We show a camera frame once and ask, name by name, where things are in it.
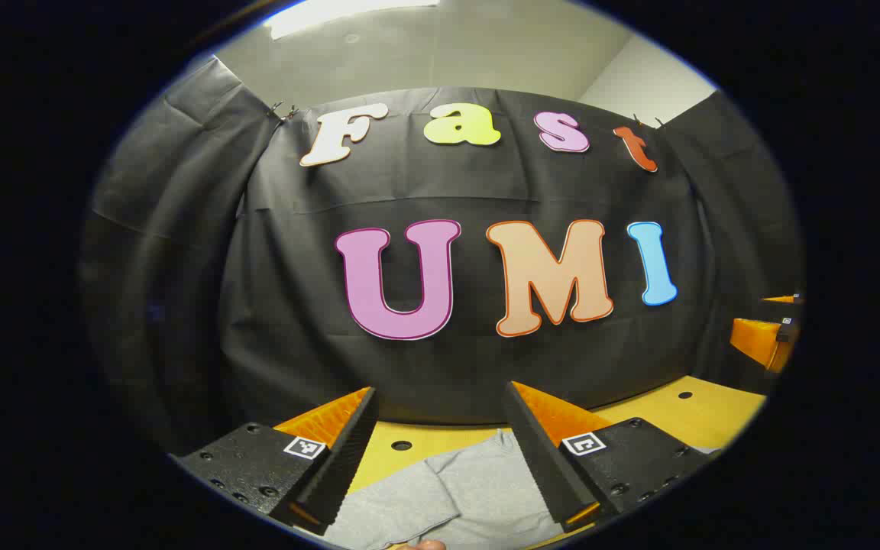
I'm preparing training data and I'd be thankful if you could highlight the grey sweatshirt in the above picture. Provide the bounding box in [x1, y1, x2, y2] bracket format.
[323, 429, 723, 549]

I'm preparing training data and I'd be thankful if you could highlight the black backdrop cloth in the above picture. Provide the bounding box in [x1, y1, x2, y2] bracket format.
[79, 55, 805, 459]

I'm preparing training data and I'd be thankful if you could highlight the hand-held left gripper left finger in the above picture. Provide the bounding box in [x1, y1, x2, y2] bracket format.
[169, 386, 380, 535]

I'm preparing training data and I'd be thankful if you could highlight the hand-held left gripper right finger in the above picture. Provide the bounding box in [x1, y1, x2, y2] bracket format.
[503, 380, 716, 534]

